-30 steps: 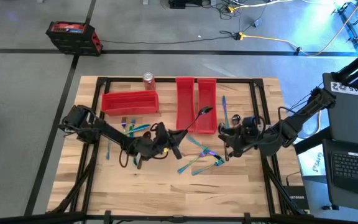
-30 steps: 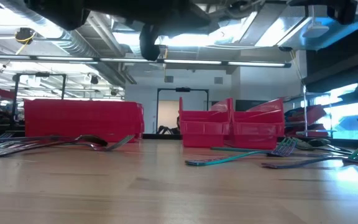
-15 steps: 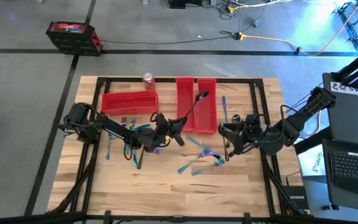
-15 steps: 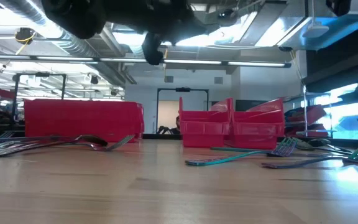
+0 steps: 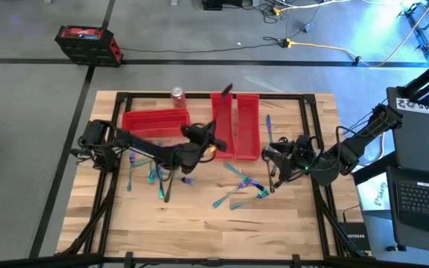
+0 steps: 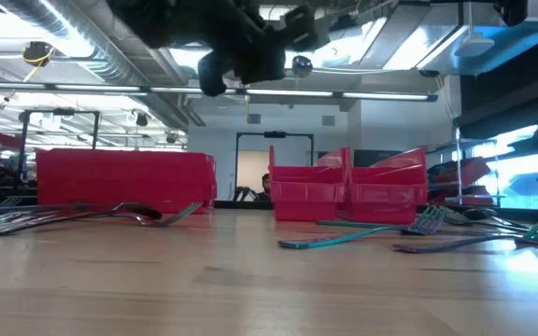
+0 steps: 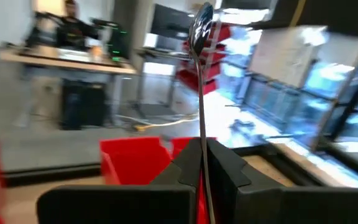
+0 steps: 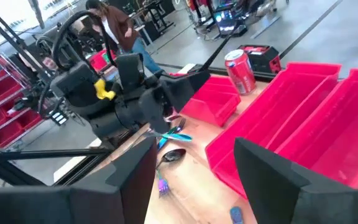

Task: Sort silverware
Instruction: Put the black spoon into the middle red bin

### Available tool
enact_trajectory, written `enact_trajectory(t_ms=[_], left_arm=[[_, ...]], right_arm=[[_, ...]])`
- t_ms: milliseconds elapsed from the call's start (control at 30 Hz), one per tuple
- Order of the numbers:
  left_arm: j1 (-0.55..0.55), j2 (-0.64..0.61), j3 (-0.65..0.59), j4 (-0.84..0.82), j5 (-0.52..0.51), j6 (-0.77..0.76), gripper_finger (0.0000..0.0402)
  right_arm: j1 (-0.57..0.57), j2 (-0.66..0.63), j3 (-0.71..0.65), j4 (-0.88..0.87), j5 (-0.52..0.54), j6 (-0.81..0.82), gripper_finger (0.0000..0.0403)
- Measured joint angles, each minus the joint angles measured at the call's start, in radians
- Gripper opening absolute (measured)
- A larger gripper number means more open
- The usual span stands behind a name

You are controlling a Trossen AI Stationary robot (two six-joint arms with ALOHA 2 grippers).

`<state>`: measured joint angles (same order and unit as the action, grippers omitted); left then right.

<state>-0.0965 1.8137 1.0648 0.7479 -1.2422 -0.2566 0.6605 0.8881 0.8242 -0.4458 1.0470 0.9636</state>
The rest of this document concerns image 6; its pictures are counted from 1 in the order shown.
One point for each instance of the long ceiling light bar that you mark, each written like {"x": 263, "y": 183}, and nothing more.
{"x": 287, "y": 93}

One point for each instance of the black ceiling spotlight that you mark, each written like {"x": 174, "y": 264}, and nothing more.
{"x": 142, "y": 119}

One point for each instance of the metal shelf rack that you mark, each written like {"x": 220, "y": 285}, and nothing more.
{"x": 458, "y": 154}

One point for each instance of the stacked red storage bins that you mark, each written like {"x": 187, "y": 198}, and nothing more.
{"x": 465, "y": 170}

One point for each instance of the bright blue window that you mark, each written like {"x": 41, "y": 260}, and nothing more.
{"x": 521, "y": 182}

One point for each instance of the silver spiral ceiling duct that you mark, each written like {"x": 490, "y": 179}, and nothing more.
{"x": 87, "y": 42}

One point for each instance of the silver rectangular air duct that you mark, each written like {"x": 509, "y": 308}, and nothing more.
{"x": 404, "y": 42}

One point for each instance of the black background robot arm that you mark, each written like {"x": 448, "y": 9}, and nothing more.
{"x": 245, "y": 192}

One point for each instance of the silver spoon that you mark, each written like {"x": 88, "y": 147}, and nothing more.
{"x": 140, "y": 211}

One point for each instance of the grey wall vent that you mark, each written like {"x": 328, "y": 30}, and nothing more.
{"x": 253, "y": 119}
{"x": 328, "y": 120}

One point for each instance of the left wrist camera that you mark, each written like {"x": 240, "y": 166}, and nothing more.
{"x": 213, "y": 74}

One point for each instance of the person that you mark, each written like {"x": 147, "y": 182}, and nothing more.
{"x": 265, "y": 184}

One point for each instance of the black ceiling dome camera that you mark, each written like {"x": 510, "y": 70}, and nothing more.
{"x": 302, "y": 65}

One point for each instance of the teal iridescent fork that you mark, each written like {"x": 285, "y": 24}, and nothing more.
{"x": 334, "y": 240}
{"x": 460, "y": 242}

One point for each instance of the red plastic bin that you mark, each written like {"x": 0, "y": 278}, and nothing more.
{"x": 124, "y": 179}
{"x": 306, "y": 191}
{"x": 386, "y": 196}

